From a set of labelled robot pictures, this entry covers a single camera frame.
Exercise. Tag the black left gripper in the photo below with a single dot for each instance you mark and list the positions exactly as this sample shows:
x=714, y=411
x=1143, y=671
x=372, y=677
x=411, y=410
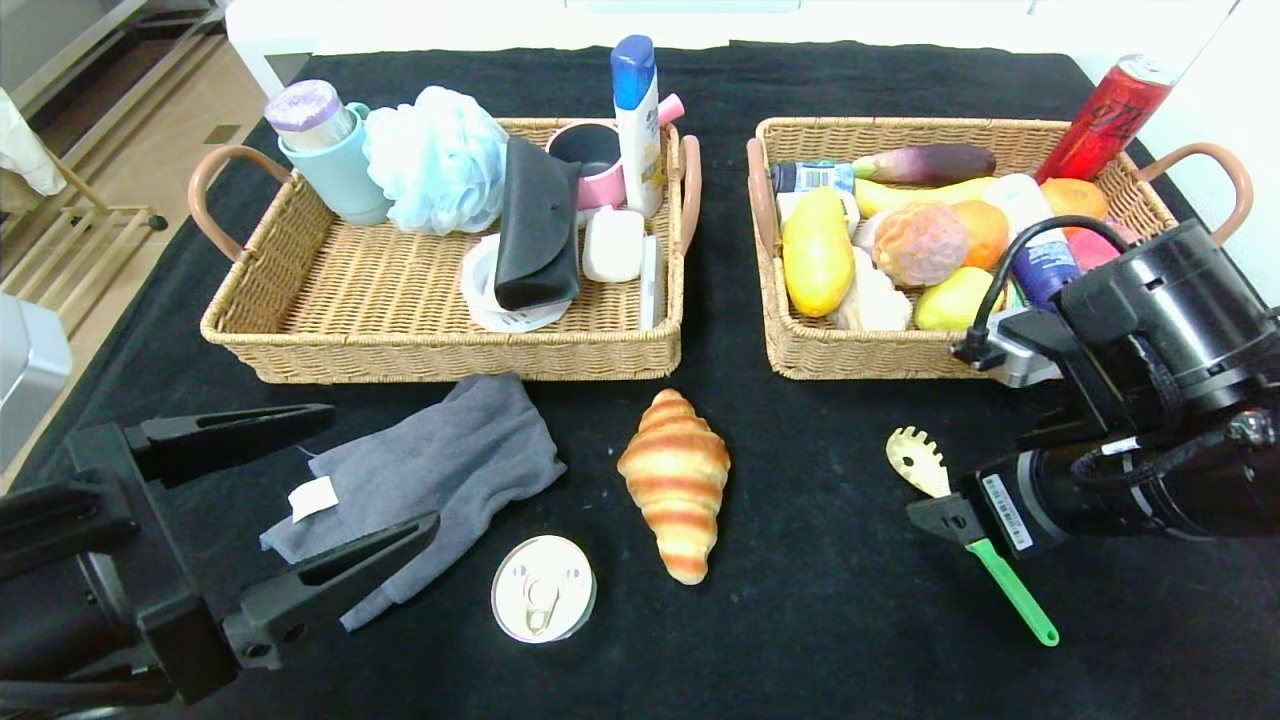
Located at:
x=150, y=545

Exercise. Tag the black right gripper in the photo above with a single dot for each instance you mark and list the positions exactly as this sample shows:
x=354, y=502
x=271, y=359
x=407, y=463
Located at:
x=1003, y=511

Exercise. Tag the white drink bottle blue cap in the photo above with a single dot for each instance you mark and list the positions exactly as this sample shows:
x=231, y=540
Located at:
x=1045, y=270

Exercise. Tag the toy croissant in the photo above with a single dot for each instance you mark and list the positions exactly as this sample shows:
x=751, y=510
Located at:
x=675, y=480

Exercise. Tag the toy cream puff bun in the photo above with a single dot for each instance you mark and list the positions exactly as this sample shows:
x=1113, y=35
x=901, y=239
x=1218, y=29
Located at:
x=920, y=245

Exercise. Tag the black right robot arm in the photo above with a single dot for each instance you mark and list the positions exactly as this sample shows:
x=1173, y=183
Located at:
x=1180, y=300

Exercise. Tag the rectangular wicker basket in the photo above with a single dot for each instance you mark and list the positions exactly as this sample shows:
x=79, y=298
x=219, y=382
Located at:
x=850, y=355
x=380, y=300

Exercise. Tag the gray towel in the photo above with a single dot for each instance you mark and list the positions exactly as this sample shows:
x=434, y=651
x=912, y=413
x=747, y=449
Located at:
x=450, y=460

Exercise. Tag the black tablecloth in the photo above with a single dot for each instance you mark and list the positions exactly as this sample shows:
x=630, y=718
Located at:
x=800, y=680

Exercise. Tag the toy yellow lemon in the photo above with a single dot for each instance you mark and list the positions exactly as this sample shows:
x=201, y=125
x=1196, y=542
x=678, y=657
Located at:
x=950, y=300

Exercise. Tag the toy white garlic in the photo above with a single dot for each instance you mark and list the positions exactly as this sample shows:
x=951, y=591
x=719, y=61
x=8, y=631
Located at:
x=872, y=298

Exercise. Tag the large toy orange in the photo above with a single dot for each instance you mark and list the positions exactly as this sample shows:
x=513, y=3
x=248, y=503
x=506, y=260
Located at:
x=985, y=230

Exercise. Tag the pull tab tin can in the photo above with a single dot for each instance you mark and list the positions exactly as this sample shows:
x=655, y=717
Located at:
x=545, y=590

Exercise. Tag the toy yellow papaya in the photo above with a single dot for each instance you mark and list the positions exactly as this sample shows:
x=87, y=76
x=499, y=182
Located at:
x=815, y=253

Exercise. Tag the toy pink peach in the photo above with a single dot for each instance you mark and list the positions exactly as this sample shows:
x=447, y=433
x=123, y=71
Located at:
x=1090, y=248

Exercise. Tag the white round container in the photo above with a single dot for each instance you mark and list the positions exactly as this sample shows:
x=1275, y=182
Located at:
x=481, y=288

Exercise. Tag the toy yellow banana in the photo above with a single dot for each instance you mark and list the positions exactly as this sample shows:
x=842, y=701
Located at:
x=900, y=195

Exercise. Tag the gold metal rack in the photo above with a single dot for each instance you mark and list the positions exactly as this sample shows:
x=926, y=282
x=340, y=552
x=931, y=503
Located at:
x=120, y=210

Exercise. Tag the small toy orange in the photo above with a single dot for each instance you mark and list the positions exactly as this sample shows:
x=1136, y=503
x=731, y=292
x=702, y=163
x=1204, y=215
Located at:
x=1075, y=198

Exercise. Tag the teal plastic cup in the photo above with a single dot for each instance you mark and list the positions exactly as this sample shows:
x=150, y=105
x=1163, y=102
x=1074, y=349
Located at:
x=342, y=178

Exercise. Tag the toy purple eggplant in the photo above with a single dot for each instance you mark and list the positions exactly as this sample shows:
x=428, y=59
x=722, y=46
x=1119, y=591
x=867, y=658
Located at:
x=930, y=163

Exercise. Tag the blue barcode snack packet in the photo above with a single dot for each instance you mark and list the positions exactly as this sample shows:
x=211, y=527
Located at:
x=815, y=178

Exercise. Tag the white comb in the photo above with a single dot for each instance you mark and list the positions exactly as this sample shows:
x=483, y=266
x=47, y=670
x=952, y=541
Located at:
x=650, y=288

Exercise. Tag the light blue bath pouf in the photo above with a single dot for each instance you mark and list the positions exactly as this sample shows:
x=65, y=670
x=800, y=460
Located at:
x=438, y=162

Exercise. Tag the black glasses case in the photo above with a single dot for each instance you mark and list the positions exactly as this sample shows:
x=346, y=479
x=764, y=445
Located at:
x=538, y=228

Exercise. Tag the purple lidded jar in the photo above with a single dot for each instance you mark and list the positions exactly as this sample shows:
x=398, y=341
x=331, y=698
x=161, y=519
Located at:
x=305, y=108

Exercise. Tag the red soda can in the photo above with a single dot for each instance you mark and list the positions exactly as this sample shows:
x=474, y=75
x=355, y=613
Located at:
x=1105, y=120

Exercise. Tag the white soap box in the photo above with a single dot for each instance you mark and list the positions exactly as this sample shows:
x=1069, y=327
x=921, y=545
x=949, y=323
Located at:
x=613, y=246

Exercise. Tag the white hanging cloth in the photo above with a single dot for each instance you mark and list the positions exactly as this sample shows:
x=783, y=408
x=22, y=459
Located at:
x=25, y=148

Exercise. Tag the pink mug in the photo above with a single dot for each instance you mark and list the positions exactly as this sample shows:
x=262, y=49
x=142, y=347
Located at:
x=603, y=194

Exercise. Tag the white shampoo bottle blue cap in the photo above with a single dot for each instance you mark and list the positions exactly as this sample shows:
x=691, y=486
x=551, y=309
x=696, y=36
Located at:
x=640, y=148

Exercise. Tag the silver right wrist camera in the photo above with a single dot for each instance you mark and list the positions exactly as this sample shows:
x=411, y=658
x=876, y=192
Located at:
x=1025, y=350

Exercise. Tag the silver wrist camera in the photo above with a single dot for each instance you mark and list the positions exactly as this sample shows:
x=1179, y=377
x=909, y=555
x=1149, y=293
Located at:
x=28, y=370
x=1025, y=350

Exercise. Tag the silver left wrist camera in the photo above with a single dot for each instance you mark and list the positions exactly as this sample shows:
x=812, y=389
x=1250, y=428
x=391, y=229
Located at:
x=28, y=370

